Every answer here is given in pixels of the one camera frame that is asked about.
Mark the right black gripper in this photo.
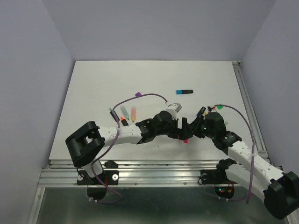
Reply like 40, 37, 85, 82
187, 113, 215, 139

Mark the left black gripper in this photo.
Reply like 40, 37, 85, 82
154, 116, 192, 140

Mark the purple highlighter black body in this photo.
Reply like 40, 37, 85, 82
197, 106, 206, 117

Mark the orange pastel highlighter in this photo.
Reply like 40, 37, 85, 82
131, 106, 136, 122

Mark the blue highlighter black body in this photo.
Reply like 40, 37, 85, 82
176, 90, 193, 95

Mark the purple highlighter cap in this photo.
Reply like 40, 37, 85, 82
135, 92, 142, 97

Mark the orange highlighter black body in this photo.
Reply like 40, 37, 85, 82
121, 117, 129, 126

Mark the mint pastel highlighter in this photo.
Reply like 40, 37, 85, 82
120, 105, 130, 120

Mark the green highlighter black body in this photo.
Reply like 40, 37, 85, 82
109, 108, 119, 122

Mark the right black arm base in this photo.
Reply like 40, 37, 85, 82
198, 159, 243, 202

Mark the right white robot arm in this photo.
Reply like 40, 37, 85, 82
190, 112, 299, 219

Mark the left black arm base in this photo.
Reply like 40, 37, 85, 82
76, 161, 123, 204

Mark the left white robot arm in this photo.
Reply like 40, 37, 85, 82
65, 111, 192, 184

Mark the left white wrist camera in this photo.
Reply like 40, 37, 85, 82
166, 102, 182, 117

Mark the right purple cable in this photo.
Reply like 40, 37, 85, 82
214, 104, 255, 204

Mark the purple cable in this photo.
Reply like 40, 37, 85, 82
214, 104, 255, 204
90, 93, 170, 203

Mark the aluminium right side rail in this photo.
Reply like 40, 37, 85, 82
232, 61, 271, 163

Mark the aluminium rail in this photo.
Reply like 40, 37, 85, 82
38, 160, 218, 188
232, 61, 271, 163

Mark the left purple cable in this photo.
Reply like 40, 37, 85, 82
90, 93, 170, 203

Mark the aluminium front rail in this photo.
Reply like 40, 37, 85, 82
38, 160, 218, 188

